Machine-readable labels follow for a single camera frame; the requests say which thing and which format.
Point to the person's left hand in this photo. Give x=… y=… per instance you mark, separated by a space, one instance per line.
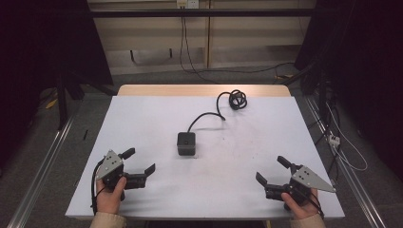
x=109 y=199

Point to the black metal stand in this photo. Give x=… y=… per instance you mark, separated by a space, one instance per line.
x=61 y=101

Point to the white wall socket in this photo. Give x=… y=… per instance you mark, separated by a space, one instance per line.
x=187 y=3

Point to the aluminium floor rail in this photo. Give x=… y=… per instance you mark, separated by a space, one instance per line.
x=358 y=190
x=38 y=177

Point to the yellow floor tape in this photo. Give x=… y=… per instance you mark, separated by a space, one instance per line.
x=51 y=103

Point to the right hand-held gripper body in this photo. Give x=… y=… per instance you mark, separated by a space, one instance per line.
x=305 y=182

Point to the person's right hand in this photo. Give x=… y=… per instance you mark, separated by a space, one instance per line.
x=301 y=209

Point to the black cube power adapter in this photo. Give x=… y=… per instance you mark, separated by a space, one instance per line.
x=186 y=144

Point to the small black stick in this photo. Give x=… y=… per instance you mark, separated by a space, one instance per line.
x=85 y=135

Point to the black horizontal frame bar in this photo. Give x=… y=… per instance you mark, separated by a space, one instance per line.
x=202 y=13

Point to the black tripod stand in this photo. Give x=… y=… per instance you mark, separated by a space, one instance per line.
x=321 y=95

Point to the white power strip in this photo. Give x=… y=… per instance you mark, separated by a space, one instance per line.
x=334 y=140

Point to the black curtain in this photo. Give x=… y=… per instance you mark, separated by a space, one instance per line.
x=364 y=63
x=38 y=47

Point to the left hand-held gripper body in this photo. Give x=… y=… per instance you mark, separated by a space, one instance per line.
x=109 y=164

